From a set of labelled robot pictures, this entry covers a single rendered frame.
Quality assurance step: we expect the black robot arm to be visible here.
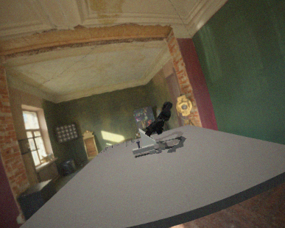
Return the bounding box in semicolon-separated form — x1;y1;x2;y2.
145;101;173;137

